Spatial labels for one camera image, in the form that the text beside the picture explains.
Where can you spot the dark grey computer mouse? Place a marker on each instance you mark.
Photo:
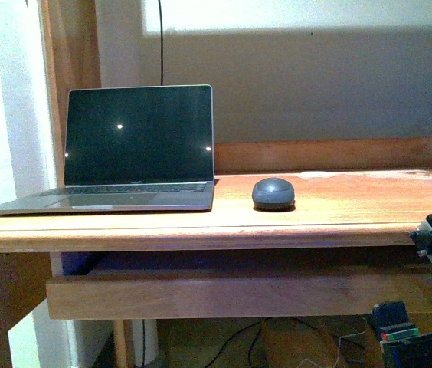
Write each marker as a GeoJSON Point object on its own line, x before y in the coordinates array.
{"type": "Point", "coordinates": [273, 194]}

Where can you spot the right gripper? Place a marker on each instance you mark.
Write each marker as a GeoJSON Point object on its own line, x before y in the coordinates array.
{"type": "Point", "coordinates": [401, 343]}

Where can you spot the wooden desk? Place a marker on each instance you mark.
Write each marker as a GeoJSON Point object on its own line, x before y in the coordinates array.
{"type": "Point", "coordinates": [355, 203]}

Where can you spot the grey laptop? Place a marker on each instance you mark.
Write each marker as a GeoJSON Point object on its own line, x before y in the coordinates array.
{"type": "Point", "coordinates": [133, 149]}

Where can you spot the wooden keyboard tray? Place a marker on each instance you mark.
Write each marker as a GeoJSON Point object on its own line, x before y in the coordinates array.
{"type": "Point", "coordinates": [216, 294]}

